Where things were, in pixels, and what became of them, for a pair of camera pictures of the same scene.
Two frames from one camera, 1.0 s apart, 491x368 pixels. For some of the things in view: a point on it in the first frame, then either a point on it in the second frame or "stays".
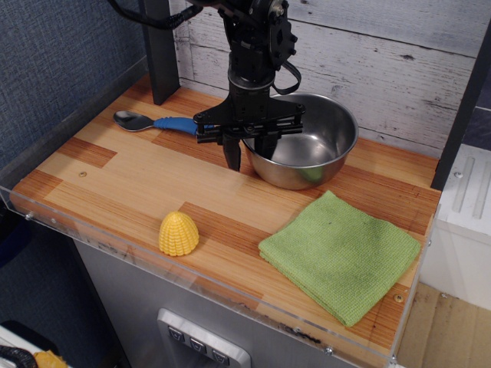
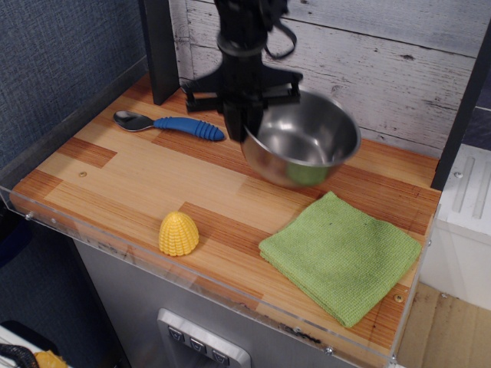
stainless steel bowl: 313,158 stays
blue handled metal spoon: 129,121 stays
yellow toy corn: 178,234 stays
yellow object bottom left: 48,359 stays
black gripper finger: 232,152 → 235,115
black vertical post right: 460,130 stays
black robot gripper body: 248,112 → 242,83
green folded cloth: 344,257 stays
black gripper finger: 265,145 → 255,115
